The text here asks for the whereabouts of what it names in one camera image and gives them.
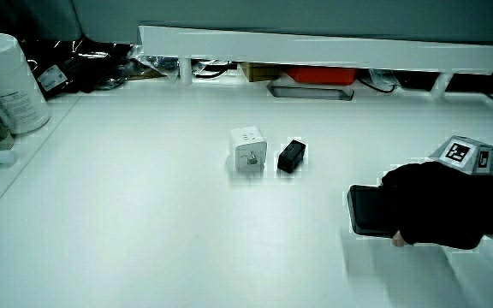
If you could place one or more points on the grey flat tray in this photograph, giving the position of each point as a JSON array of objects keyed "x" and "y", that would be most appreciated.
[{"x": 310, "y": 92}]

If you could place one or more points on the clear plastic bag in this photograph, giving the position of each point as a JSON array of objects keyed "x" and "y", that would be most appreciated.
[{"x": 154, "y": 64}]

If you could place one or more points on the small black charger block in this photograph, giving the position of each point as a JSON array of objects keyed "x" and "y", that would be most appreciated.
[{"x": 291, "y": 156}]

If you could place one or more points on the brown cardboard box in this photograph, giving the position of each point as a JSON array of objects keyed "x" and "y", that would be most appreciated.
[{"x": 259, "y": 72}]

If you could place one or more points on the orange box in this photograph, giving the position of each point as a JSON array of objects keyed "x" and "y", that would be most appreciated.
[{"x": 321, "y": 75}]

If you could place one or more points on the person's right hand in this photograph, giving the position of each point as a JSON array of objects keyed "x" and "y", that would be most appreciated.
[{"x": 439, "y": 205}]

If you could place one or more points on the white desk shelf riser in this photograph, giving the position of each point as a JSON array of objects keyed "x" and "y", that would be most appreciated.
[{"x": 315, "y": 47}]

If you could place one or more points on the white cube socket adapter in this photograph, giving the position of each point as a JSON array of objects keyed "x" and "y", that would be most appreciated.
[{"x": 248, "y": 147}]

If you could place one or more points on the white cylindrical canister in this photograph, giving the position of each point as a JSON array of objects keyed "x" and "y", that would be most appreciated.
[{"x": 9, "y": 81}]

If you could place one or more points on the pile of black plastic bags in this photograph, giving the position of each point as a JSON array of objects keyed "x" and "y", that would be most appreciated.
[{"x": 79, "y": 64}]

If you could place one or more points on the black battery pack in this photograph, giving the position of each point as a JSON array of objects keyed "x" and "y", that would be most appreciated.
[{"x": 368, "y": 209}]

